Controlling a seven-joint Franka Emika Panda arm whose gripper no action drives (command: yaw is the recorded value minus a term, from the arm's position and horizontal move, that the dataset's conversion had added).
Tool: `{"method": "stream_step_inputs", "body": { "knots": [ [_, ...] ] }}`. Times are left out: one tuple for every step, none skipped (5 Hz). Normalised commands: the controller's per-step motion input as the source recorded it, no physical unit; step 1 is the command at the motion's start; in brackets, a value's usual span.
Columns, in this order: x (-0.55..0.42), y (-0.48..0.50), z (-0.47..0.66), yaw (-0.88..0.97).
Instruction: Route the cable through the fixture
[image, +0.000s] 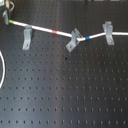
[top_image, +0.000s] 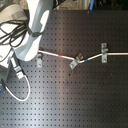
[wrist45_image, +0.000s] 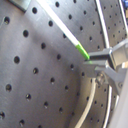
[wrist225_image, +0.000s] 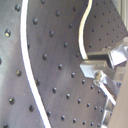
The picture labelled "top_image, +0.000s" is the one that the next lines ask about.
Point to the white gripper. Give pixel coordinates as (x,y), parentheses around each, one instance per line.
(6,52)

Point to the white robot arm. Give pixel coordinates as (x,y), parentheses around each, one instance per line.
(20,34)

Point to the grey connector module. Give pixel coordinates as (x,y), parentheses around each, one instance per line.
(17,68)

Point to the left metal cable clip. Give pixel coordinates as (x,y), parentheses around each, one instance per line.
(39,61)

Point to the metal cable clip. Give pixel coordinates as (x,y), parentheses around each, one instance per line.
(75,62)
(104,51)
(39,61)

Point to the middle metal cable clip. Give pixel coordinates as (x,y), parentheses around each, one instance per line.
(75,62)

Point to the right metal cable clip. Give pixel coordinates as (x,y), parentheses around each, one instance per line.
(104,51)

